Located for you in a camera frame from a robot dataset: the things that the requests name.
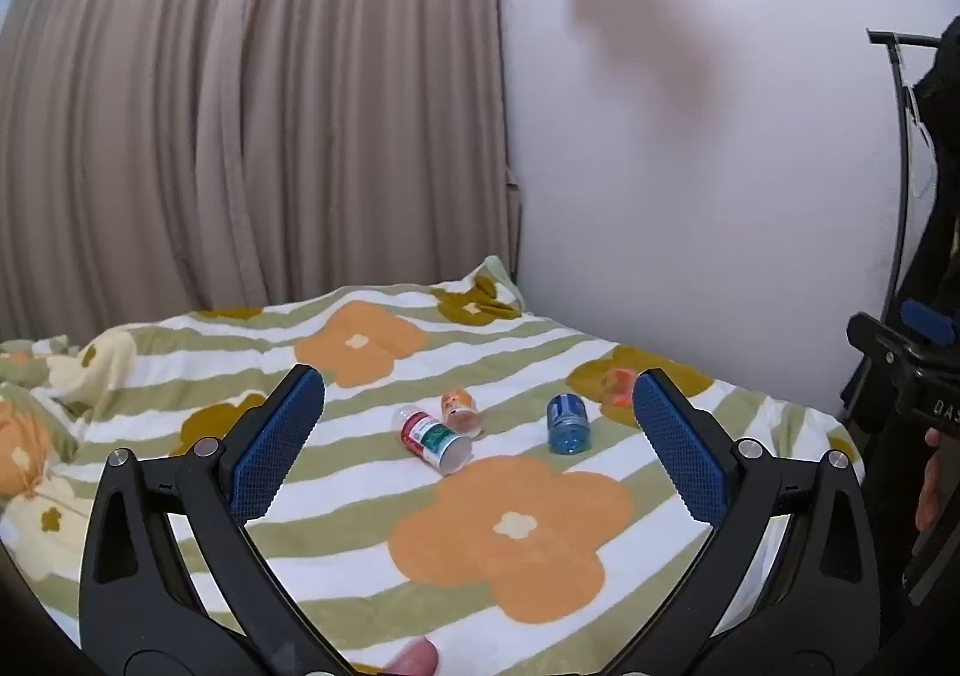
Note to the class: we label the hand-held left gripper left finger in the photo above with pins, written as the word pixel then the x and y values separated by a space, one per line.
pixel 276 447

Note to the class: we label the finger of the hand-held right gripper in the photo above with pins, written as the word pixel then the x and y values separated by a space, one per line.
pixel 928 322

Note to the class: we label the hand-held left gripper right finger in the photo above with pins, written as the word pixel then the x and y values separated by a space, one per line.
pixel 681 451

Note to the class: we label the red green label bottle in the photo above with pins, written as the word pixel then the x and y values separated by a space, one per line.
pixel 435 440

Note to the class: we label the blue cup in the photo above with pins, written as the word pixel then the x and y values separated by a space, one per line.
pixel 568 425

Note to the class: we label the person's right hand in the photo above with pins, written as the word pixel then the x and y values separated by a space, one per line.
pixel 932 481

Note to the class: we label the person's left hand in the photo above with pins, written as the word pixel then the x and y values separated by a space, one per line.
pixel 414 659

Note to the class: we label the small orange object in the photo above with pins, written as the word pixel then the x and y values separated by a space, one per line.
pixel 619 387

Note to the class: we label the dark hanging clothing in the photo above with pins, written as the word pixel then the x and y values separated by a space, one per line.
pixel 941 196

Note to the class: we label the black clothes rack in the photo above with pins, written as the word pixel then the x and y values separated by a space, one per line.
pixel 906 181

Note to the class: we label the small orange label bottle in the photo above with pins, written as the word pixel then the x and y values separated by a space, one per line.
pixel 461 413

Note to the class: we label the floral striped blanket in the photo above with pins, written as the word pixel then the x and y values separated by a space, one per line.
pixel 465 556

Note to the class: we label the beige curtain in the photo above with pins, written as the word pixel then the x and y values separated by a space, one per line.
pixel 247 114

